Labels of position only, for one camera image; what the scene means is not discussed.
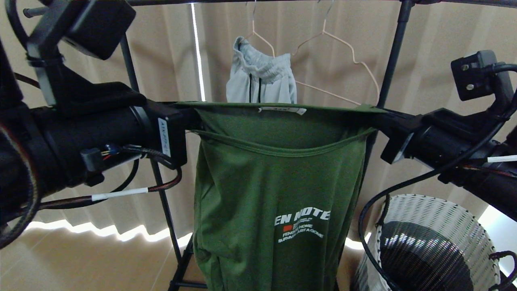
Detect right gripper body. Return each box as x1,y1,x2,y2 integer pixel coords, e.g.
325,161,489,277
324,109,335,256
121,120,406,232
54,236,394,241
380,108,506,167

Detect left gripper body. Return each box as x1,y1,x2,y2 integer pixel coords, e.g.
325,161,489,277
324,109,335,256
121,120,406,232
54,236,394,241
44,83,189,185

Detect pink clothes hanger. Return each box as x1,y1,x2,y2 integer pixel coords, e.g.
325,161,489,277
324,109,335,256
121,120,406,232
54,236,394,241
245,0,276,58
292,0,380,106

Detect green garment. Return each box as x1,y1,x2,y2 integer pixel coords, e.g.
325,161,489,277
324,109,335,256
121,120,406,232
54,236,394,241
176,101,389,291

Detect pale grey shorts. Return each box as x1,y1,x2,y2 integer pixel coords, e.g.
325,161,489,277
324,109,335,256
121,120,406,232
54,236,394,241
226,36,298,104

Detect white laundry basket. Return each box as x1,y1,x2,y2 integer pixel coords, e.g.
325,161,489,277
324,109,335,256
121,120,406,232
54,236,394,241
351,194,517,291

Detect black clothes rack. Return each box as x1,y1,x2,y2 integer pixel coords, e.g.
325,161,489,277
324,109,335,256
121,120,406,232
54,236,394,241
22,0,517,291

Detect beige curtain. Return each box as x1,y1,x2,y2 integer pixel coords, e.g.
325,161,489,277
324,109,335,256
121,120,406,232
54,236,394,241
0,0,517,243

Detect black cable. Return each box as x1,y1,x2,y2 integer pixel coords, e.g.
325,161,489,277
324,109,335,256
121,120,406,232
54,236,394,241
4,0,31,47
358,63,517,291
38,158,140,211

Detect braided cable with white tape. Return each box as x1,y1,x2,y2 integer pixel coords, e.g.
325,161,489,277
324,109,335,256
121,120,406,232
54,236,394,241
38,146,183,211

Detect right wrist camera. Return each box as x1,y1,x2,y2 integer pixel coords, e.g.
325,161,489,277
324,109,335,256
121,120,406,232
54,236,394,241
450,50,517,122

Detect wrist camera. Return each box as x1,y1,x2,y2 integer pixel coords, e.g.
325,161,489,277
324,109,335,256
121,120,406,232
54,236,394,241
450,50,517,122
25,0,137,106

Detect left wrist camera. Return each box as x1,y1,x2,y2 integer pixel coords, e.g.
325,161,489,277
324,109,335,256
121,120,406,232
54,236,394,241
25,0,137,106

